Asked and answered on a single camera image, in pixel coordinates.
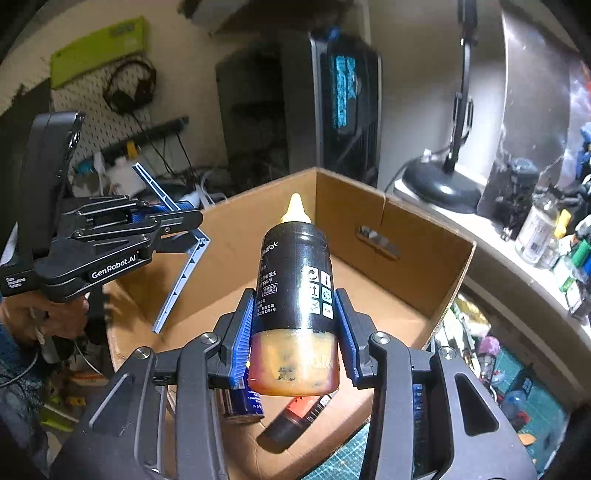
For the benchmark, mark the black headphones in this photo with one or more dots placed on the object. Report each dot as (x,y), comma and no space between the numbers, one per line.
(129,87)

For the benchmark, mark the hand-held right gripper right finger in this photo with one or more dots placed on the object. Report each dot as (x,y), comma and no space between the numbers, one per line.
(347,344)

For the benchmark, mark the blue can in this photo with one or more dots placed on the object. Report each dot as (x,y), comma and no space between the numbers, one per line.
(244,404)

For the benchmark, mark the black wall rail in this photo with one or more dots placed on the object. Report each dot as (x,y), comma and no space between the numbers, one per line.
(138,136)

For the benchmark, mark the black desk lamp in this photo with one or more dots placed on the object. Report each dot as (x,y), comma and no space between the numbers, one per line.
(438,182)

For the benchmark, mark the white blue robot model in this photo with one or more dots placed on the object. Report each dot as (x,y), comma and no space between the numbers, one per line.
(584,152)

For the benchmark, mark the cardboard box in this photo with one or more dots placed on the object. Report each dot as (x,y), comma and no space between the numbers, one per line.
(406,277)

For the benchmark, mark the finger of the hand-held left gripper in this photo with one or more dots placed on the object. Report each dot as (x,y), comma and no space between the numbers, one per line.
(175,235)
(106,205)

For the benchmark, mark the green cutting mat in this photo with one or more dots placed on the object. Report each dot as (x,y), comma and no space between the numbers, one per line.
(531,392)

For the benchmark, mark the person's left hand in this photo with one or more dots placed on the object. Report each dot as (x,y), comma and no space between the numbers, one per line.
(55,323)

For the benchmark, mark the white pegboard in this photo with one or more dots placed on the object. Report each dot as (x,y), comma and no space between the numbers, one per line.
(87,106)

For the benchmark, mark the black label yellow liquid bottle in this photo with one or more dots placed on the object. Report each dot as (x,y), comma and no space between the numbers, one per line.
(295,277)

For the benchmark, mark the clear glass bottle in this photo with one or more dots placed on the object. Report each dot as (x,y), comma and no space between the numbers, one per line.
(535,230)

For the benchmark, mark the black boxy device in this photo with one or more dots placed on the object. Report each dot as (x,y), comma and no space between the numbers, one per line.
(510,189)

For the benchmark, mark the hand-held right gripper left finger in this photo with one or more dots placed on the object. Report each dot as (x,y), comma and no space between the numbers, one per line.
(242,344)

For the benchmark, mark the white shelf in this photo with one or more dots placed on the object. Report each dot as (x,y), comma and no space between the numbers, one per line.
(485,230)

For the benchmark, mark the red and black bottle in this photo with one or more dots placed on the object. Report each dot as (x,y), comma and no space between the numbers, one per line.
(295,415)

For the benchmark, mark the blue plastic bracket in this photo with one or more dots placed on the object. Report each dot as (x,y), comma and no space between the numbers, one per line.
(184,277)

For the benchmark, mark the black computer tower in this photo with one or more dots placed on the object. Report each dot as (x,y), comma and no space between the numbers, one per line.
(341,92)

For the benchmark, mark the dark starry backdrop panel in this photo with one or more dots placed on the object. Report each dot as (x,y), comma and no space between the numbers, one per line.
(540,115)

